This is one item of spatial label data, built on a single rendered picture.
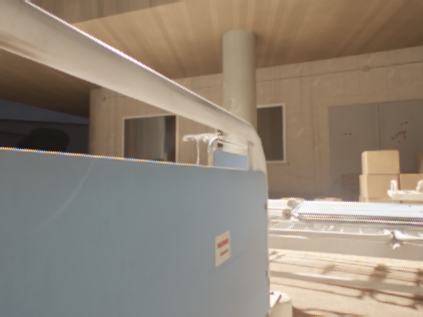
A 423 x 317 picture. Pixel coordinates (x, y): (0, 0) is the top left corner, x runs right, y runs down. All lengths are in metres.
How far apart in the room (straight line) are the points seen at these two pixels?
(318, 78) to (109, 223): 7.97
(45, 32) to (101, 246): 0.10
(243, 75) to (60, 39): 6.00
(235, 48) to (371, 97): 3.14
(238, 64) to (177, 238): 5.99
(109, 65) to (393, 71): 7.95
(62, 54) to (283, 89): 8.04
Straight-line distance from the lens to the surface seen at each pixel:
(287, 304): 0.60
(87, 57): 0.19
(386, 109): 7.88
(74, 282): 0.18
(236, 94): 6.07
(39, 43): 0.17
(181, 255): 0.27
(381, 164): 5.32
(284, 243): 1.69
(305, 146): 7.89
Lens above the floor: 0.71
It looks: 5 degrees up
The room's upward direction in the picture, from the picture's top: straight up
